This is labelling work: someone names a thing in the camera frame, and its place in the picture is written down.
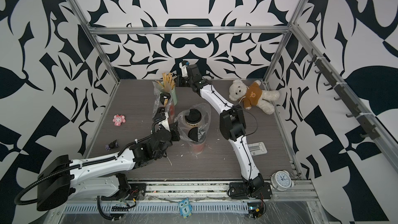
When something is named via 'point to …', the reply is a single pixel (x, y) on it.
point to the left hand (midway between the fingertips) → (177, 121)
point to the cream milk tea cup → (194, 117)
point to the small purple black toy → (112, 145)
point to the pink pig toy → (118, 120)
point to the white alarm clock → (282, 180)
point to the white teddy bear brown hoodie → (252, 95)
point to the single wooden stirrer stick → (166, 102)
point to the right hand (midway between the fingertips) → (172, 77)
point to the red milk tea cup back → (197, 136)
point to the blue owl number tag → (185, 208)
